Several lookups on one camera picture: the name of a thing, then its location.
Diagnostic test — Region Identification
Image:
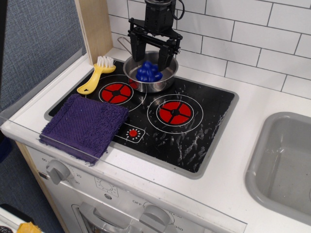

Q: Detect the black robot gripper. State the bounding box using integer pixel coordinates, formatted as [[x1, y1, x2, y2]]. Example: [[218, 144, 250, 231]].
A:
[[128, 0, 183, 71]]

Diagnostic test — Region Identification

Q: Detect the blue plastic grape bunch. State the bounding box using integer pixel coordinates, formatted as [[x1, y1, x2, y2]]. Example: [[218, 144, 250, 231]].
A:
[[136, 61, 163, 83]]

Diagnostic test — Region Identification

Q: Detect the stainless steel pot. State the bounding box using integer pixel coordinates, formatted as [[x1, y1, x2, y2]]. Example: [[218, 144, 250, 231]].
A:
[[123, 51, 178, 93]]

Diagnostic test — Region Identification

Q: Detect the yellow dish brush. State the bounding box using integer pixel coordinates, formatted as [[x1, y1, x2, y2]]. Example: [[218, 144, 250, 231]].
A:
[[77, 56, 116, 95]]

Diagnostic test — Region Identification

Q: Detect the black toy stovetop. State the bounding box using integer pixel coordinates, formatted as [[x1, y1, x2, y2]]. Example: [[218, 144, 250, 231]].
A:
[[44, 60, 239, 180]]

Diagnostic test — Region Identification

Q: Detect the red stovetop button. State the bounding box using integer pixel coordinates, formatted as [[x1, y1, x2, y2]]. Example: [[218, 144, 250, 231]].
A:
[[128, 129, 138, 138]]

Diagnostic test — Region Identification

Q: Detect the purple folded cloth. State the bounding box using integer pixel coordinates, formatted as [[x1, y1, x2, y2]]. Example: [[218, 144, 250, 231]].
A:
[[40, 94, 129, 164]]

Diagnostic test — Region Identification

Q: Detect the grey left oven knob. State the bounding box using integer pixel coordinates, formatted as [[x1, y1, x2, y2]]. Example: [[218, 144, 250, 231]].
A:
[[46, 160, 70, 185]]

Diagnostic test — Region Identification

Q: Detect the grey oven knob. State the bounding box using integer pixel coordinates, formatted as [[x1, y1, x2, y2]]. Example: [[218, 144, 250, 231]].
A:
[[139, 205, 171, 233], [46, 160, 70, 185]]

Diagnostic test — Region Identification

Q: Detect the grey right oven knob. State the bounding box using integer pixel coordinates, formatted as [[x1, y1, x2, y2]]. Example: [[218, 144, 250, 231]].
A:
[[139, 205, 171, 233]]

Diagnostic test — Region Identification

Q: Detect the grey plastic sink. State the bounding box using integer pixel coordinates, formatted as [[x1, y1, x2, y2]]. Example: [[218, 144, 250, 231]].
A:
[[245, 112, 311, 225]]

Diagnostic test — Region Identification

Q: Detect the yellow object at corner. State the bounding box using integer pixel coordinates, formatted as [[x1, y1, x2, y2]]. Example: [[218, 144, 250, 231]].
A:
[[17, 222, 42, 233]]

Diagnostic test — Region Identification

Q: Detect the grey oven door handle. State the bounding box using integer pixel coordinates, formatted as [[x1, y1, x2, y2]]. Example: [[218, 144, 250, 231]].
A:
[[79, 202, 133, 233]]

